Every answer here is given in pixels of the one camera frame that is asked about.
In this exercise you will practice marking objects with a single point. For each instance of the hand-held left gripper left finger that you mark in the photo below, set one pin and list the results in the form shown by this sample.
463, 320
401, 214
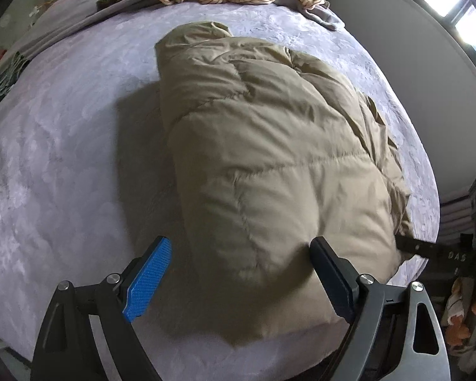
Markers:
148, 281

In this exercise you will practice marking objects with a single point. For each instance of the window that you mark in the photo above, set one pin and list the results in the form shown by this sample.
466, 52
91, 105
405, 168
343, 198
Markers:
466, 20

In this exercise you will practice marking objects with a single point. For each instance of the grey cloth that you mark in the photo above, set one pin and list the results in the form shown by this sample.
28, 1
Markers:
321, 16

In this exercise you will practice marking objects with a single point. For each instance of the beige puffer jacket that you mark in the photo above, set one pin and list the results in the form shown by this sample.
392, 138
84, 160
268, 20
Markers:
269, 158

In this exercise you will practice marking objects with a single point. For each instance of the ribbed panel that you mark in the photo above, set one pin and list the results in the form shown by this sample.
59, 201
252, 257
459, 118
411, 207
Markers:
454, 218

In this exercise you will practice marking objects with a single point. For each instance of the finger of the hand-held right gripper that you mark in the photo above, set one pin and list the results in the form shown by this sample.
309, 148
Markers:
420, 248

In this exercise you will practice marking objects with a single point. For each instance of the lavender bed blanket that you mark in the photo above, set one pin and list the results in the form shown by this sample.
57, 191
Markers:
63, 166

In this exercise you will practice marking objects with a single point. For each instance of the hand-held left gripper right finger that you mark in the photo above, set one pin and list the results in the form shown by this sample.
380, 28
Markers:
335, 281

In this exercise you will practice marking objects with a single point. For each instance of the dark green cloth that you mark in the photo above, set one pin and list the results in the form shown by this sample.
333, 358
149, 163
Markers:
6, 79

